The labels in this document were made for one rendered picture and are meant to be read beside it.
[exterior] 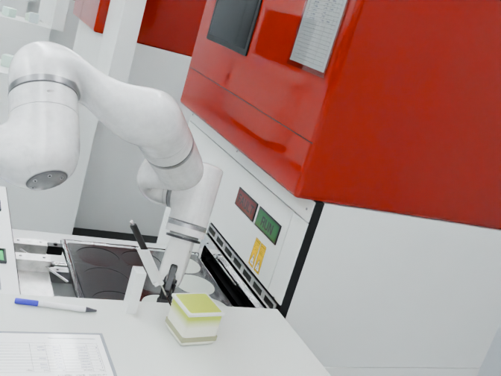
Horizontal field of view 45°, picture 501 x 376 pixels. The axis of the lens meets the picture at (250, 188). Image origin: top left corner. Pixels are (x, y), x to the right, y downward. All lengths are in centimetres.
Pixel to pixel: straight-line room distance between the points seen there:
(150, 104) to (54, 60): 15
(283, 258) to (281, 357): 26
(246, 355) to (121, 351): 23
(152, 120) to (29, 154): 18
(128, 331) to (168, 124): 39
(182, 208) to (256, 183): 29
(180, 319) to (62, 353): 21
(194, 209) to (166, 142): 32
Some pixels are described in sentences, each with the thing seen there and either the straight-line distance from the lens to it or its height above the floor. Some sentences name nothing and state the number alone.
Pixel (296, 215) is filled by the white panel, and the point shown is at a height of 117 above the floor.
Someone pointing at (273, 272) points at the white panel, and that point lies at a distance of 138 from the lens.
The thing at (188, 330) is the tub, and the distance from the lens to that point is 110.
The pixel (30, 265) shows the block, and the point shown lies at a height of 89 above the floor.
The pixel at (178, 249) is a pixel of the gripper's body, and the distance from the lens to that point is 126.
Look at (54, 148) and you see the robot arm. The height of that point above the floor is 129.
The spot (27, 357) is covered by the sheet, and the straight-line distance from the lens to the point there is 101.
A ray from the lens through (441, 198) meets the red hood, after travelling 147.
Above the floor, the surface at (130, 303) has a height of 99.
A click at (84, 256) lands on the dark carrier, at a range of 151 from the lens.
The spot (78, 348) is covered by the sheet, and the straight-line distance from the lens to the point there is 105.
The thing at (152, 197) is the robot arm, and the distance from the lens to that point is 130.
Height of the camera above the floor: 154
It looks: 15 degrees down
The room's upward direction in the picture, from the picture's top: 17 degrees clockwise
